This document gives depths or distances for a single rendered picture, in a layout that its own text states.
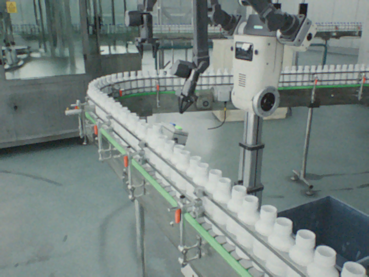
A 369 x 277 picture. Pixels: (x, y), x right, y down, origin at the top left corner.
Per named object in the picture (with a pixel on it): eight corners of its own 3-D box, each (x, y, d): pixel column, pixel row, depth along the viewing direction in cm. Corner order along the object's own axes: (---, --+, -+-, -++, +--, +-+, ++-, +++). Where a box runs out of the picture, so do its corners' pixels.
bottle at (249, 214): (262, 252, 95) (267, 198, 89) (251, 264, 91) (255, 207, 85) (242, 243, 98) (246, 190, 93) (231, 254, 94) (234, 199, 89)
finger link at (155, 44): (141, 57, 176) (140, 38, 172) (155, 57, 179) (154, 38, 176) (146, 59, 170) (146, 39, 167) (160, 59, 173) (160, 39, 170)
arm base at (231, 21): (232, 36, 188) (242, 15, 187) (221, 28, 183) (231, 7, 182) (223, 35, 195) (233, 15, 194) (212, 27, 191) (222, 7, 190)
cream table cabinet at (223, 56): (271, 108, 623) (277, 39, 583) (286, 118, 565) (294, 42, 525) (210, 111, 605) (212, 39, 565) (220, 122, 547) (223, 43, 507)
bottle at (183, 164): (196, 198, 123) (196, 154, 117) (180, 202, 120) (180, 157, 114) (188, 190, 128) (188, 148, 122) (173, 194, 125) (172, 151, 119)
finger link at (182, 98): (177, 113, 155) (183, 93, 154) (169, 109, 161) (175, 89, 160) (189, 116, 159) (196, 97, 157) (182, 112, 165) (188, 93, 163)
